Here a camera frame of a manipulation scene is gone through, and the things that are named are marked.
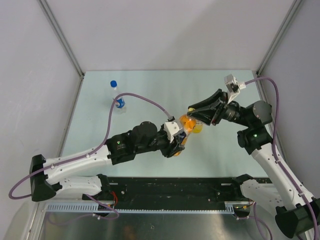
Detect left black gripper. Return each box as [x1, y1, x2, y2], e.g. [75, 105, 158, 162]
[135, 124, 185, 159]

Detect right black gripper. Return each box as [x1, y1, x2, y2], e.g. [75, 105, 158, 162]
[187, 88, 252, 128]

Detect yellow honey pomelo drink bottle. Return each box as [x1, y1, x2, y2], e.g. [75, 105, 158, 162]
[192, 120, 204, 134]

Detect orange juice bottle yellow cap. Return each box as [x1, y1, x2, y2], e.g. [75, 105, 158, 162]
[173, 114, 197, 157]

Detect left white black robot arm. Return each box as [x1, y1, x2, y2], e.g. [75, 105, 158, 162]
[30, 121, 187, 202]

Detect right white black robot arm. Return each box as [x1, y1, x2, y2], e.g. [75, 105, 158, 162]
[187, 89, 320, 240]

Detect clear blue-cap water bottle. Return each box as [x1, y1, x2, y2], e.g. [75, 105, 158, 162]
[110, 80, 126, 113]

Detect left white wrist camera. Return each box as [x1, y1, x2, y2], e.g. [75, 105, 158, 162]
[163, 120, 184, 144]

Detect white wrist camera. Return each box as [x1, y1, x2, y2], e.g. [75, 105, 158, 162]
[163, 120, 184, 144]
[224, 74, 246, 104]

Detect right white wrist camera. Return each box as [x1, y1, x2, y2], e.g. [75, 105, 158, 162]
[224, 74, 246, 104]

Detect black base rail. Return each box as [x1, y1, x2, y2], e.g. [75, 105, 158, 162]
[82, 174, 253, 211]

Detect grey cable duct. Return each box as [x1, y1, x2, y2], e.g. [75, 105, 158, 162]
[44, 201, 237, 215]

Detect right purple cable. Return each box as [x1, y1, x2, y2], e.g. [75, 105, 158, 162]
[244, 76, 318, 232]

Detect purple cable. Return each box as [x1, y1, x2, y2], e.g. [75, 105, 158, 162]
[244, 76, 318, 232]
[8, 92, 175, 201]

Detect right aluminium frame post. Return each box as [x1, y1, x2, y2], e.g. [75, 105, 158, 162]
[255, 0, 305, 77]

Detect aluminium frame post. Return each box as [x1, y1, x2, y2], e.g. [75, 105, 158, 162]
[255, 0, 305, 77]
[36, 0, 84, 78]

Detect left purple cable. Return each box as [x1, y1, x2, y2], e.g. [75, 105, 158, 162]
[8, 92, 175, 201]

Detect left aluminium frame post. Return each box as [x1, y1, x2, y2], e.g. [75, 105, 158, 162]
[36, 0, 84, 78]

